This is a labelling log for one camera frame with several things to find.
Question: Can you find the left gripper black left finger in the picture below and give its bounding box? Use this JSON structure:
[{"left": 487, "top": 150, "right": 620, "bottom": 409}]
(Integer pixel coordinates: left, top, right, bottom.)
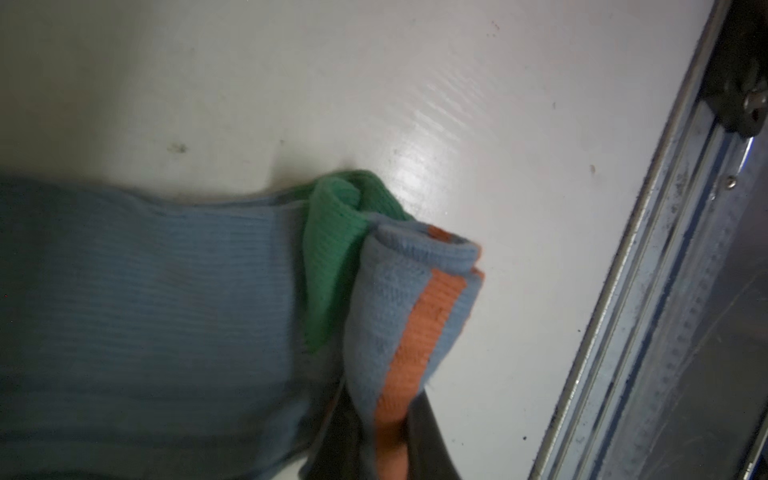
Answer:
[{"left": 299, "top": 383, "right": 363, "bottom": 480}]

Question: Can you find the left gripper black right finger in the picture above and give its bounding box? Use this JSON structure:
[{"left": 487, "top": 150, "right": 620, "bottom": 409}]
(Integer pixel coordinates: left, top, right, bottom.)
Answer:
[{"left": 406, "top": 391, "right": 461, "bottom": 480}]

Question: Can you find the blue orange striped sock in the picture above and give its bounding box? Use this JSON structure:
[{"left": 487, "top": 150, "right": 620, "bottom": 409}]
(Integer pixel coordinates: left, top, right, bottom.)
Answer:
[{"left": 1, "top": 171, "right": 484, "bottom": 479}]

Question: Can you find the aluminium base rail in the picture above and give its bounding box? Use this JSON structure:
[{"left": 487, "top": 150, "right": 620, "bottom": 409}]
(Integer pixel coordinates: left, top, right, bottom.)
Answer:
[{"left": 530, "top": 1, "right": 767, "bottom": 479}]

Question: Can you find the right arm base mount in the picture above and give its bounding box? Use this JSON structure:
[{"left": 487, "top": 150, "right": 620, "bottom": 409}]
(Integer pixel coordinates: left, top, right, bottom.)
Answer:
[{"left": 700, "top": 0, "right": 767, "bottom": 139}]

